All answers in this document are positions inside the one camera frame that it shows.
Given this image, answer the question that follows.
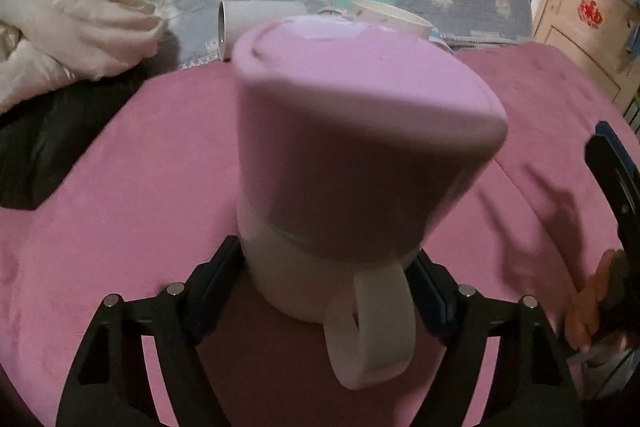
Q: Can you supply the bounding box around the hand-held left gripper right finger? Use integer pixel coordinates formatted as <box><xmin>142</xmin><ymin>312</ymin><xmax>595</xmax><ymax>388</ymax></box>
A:
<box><xmin>405</xmin><ymin>250</ymin><xmax>587</xmax><ymax>427</ymax></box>

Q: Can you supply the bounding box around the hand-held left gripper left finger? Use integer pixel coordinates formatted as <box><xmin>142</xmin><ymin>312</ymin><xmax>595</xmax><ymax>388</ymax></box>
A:
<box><xmin>56</xmin><ymin>235</ymin><xmax>244</xmax><ymax>427</ymax></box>

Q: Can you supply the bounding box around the dark cloth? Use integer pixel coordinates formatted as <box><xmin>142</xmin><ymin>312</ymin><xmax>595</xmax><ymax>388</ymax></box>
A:
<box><xmin>0</xmin><ymin>29</ymin><xmax>182</xmax><ymax>212</ymax></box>

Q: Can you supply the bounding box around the cream white cloth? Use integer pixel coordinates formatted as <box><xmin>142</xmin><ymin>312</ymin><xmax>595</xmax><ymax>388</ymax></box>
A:
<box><xmin>0</xmin><ymin>0</ymin><xmax>169</xmax><ymax>114</ymax></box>

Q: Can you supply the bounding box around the white cylindrical cup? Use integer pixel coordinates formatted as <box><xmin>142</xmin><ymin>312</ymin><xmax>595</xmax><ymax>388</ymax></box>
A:
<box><xmin>216</xmin><ymin>0</ymin><xmax>306</xmax><ymax>60</ymax></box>

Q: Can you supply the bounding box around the person's right hand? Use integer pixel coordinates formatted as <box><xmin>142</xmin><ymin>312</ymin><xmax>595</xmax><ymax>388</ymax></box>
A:
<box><xmin>564</xmin><ymin>249</ymin><xmax>616</xmax><ymax>354</ymax></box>

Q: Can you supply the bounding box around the cream bowl behind cup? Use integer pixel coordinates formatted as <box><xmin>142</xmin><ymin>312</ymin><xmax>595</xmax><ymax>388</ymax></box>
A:
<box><xmin>346</xmin><ymin>0</ymin><xmax>455</xmax><ymax>54</ymax></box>

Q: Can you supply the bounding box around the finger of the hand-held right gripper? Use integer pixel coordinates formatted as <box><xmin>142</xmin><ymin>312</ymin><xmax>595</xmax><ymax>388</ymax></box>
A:
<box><xmin>584</xmin><ymin>121</ymin><xmax>640</xmax><ymax>248</ymax></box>

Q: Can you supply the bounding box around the pink and white cup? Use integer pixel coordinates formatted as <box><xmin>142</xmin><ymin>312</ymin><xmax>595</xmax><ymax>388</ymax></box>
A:
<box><xmin>233</xmin><ymin>16</ymin><xmax>510</xmax><ymax>391</ymax></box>

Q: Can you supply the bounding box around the pink blanket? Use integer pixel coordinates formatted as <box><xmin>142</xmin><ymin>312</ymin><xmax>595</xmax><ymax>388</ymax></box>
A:
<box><xmin>0</xmin><ymin>41</ymin><xmax>636</xmax><ymax>427</ymax></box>

